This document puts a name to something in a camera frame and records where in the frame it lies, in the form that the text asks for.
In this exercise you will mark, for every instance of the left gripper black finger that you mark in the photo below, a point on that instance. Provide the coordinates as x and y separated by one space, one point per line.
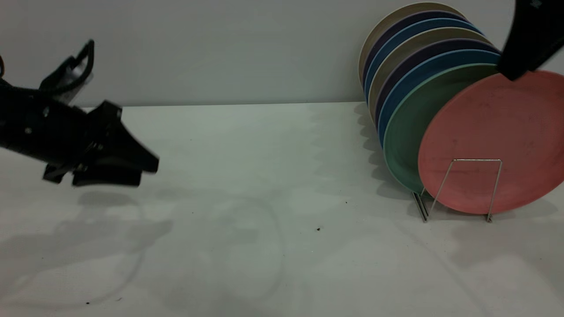
128 156
108 179

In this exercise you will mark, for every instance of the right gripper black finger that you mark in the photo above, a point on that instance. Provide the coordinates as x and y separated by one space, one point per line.
533 39

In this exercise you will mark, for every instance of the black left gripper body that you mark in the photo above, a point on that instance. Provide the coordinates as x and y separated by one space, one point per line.
57 132

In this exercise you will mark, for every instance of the pink round plate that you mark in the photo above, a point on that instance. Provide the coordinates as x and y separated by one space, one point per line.
493 141

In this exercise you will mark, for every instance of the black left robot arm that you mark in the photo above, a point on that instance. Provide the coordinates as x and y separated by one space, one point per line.
6 119

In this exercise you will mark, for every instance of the dark purple round plate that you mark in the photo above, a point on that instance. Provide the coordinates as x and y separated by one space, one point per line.
454 44
418 16

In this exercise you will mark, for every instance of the beige round plate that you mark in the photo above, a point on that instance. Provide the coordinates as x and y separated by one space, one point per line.
440 34
414 7

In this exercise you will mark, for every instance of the blue round plate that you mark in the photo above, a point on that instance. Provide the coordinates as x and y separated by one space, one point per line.
434 23
440 60

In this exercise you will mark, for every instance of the green round plate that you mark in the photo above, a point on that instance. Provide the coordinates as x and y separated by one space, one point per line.
410 132

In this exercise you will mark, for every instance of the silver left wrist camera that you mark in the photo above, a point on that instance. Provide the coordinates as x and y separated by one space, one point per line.
72 75

